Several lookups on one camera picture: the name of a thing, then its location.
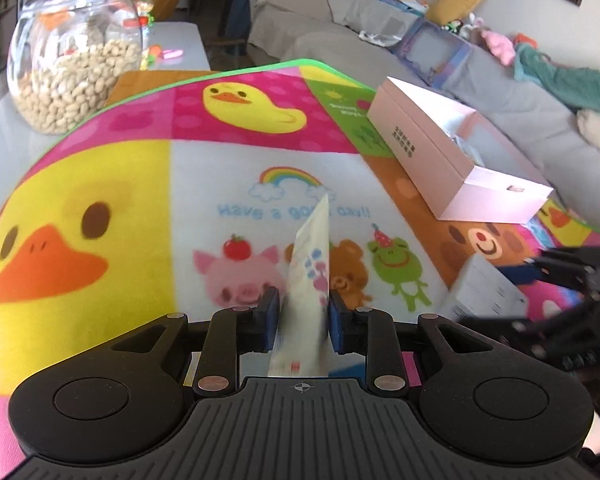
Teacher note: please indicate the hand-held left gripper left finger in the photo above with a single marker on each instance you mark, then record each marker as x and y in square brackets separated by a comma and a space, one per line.
[269, 320]

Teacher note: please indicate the pink cardboard box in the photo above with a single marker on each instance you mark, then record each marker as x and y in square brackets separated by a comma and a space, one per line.
[430, 155]

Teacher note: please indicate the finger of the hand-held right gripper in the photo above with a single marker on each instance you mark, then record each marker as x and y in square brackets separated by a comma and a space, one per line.
[570, 265]
[555, 332]

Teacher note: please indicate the pink plush toy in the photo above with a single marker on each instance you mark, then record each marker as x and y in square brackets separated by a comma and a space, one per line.
[497, 45]

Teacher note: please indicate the colourful printed animal blanket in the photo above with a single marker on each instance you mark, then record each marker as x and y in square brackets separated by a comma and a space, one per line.
[130, 200]

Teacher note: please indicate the yellow cushion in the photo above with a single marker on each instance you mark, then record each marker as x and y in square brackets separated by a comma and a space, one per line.
[457, 0]

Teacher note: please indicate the grey sofa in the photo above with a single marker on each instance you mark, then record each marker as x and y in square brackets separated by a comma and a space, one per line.
[520, 125]

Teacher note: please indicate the glass jar of nuts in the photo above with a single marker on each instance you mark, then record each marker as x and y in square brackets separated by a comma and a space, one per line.
[75, 60]

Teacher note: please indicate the white crumpled plastic bag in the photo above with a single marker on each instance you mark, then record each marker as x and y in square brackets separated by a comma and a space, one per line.
[380, 37]

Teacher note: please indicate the pile of small toys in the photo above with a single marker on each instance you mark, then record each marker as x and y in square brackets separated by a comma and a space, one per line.
[160, 55]

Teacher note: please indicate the teal fluffy cloth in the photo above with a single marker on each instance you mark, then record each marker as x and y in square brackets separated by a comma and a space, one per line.
[560, 77]

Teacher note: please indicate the white cardboard box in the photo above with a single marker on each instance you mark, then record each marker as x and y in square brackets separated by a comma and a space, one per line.
[485, 287]

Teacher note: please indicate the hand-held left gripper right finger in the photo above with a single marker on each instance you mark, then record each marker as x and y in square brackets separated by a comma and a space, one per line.
[337, 322]

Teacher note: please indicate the white low table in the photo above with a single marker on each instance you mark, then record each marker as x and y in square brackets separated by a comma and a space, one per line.
[180, 40]

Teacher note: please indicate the white printed sachet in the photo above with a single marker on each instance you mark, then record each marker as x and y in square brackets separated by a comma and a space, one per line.
[307, 280]

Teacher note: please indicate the small gumball machine toy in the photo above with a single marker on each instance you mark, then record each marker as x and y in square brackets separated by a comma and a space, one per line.
[145, 10]

